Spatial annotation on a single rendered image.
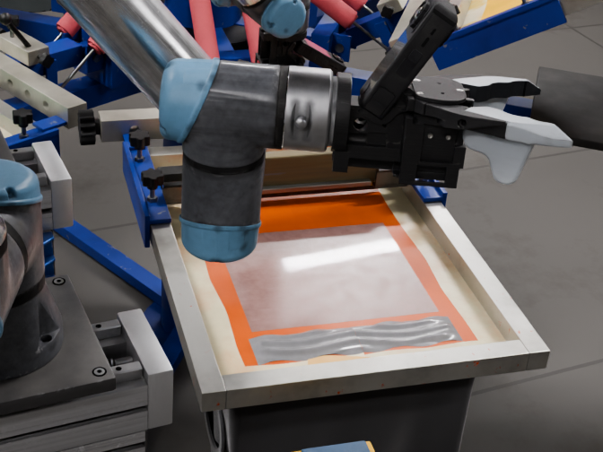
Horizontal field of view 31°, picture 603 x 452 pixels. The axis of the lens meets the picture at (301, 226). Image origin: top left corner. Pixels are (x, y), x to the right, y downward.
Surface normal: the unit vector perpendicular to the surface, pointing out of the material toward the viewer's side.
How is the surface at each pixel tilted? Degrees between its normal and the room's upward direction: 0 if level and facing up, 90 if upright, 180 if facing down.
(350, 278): 0
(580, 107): 0
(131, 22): 75
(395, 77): 84
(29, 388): 0
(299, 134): 82
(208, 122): 94
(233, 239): 93
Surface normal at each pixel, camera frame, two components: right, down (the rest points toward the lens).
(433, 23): -0.05, 0.44
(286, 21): 0.47, 0.50
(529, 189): 0.07, -0.84
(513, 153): -0.55, 0.29
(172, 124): -0.08, 0.66
